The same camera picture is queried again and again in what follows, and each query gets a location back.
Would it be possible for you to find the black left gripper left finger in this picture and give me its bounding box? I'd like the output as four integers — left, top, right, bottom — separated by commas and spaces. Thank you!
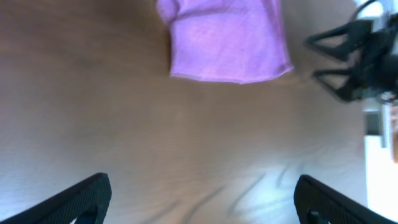
1, 173, 111, 224

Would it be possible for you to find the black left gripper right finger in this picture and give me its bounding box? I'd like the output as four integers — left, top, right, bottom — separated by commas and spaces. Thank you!
294, 175, 396, 224

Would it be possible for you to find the purple cloth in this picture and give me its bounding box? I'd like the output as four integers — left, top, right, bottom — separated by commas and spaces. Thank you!
156, 0, 293, 84

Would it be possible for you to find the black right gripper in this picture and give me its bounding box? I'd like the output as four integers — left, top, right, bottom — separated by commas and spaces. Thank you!
305, 14, 397, 102

